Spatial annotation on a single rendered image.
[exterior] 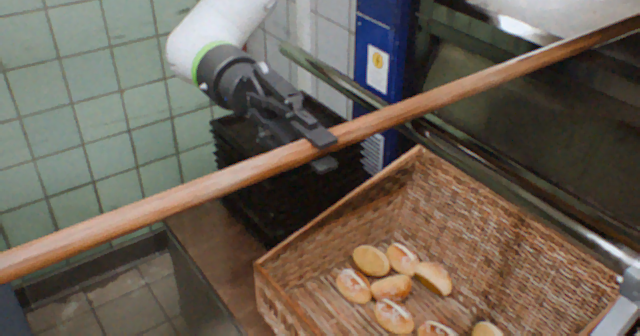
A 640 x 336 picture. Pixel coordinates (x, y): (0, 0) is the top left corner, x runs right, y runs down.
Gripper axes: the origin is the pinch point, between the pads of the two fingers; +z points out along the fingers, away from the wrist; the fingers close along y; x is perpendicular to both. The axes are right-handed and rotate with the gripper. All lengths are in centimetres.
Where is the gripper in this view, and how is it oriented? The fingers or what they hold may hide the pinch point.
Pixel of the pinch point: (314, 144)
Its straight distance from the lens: 76.4
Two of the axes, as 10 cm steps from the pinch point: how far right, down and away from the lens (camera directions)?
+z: 5.7, 4.7, -6.7
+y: 0.0, 8.2, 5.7
